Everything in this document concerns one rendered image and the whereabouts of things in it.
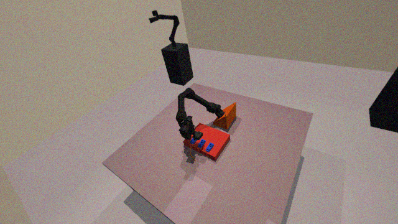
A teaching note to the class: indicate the red flat panel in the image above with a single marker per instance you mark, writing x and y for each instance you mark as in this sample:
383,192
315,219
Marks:
211,143

